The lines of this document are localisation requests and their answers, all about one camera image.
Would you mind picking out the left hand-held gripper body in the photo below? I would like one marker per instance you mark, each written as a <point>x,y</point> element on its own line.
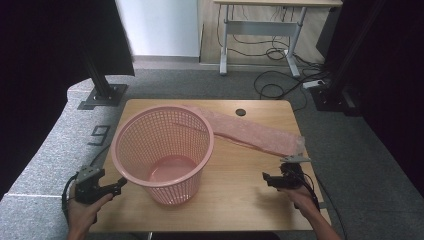
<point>87,190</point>

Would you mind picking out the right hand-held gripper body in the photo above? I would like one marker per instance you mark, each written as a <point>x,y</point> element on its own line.
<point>292,178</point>

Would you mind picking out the pink plastic mesh basket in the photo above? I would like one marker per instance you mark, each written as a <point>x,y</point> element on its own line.
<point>166,173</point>

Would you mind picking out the pink towel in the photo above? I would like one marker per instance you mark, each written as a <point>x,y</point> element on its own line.
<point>253,133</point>

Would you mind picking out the person's right hand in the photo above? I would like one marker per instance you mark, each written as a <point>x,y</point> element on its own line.
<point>303,200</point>

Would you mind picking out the person's left hand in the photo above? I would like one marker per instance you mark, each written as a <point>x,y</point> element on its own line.
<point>81,215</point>

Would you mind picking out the black table grommet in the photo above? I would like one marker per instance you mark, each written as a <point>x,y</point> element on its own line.
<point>240,112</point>

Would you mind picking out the white power strip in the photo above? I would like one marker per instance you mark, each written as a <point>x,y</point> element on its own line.
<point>313,84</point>

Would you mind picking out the black curtain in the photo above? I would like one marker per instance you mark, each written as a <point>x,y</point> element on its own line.
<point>40,66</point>
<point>400,83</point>

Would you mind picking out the grey metal-legged desk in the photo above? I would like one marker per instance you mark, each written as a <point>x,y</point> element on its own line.
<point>263,28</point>

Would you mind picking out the white panel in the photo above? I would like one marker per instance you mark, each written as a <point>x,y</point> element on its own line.
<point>160,26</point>

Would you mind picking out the black metal stand with base plate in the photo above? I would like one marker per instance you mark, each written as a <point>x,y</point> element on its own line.
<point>103,91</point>

